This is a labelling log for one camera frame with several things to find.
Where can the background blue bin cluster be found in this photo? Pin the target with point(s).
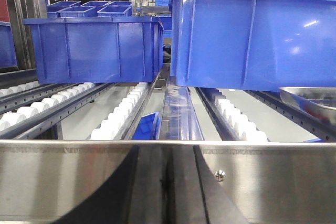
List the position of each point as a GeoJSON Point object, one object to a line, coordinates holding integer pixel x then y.
{"type": "Point", "coordinates": [90, 9]}

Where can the silver metal tray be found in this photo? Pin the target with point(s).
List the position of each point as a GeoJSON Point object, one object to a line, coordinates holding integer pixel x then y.
{"type": "Point", "coordinates": [316, 101]}

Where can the small blue bin below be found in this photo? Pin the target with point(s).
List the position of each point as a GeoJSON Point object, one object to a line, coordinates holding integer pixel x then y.
{"type": "Point", "coordinates": [148, 127]}

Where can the steel front shelf rail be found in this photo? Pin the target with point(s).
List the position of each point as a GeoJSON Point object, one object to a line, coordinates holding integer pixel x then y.
{"type": "Point", "coordinates": [41, 181]}

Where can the white roller track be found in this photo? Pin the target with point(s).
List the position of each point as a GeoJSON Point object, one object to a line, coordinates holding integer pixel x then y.
{"type": "Point", "coordinates": [18, 88]}
{"type": "Point", "coordinates": [245, 129]}
{"type": "Point", "coordinates": [41, 102]}
{"type": "Point", "coordinates": [111, 126]}

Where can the right blue bin on rollers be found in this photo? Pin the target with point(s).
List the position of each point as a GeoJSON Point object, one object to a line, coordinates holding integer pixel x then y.
{"type": "Point", "coordinates": [253, 44]}

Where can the far left blue bin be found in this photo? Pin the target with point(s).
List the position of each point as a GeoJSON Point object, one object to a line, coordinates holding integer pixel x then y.
{"type": "Point", "coordinates": [7, 49]}

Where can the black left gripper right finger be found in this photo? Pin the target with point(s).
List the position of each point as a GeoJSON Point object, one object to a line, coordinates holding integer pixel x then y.
{"type": "Point", "coordinates": [195, 196]}

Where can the blue centre divider rail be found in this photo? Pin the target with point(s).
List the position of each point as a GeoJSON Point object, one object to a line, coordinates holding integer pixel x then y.
{"type": "Point", "coordinates": [179, 120]}

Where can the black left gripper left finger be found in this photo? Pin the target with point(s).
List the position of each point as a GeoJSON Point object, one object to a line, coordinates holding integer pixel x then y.
{"type": "Point", "coordinates": [132, 194]}

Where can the white roller track centre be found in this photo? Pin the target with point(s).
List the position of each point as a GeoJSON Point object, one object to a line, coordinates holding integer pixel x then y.
{"type": "Point", "coordinates": [111, 126]}

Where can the white roller track right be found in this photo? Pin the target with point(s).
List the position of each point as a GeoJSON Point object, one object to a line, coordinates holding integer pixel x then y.
{"type": "Point", "coordinates": [245, 129]}

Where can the white roller track far left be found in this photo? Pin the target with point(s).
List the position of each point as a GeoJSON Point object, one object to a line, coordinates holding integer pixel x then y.
{"type": "Point", "coordinates": [18, 88]}

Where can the blue bin on rollers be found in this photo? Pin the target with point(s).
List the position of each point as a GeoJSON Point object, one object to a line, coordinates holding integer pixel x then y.
{"type": "Point", "coordinates": [97, 49]}
{"type": "Point", "coordinates": [253, 44]}

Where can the left blue bin on rollers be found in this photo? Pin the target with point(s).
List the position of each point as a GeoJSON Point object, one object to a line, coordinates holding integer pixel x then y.
{"type": "Point", "coordinates": [97, 49]}

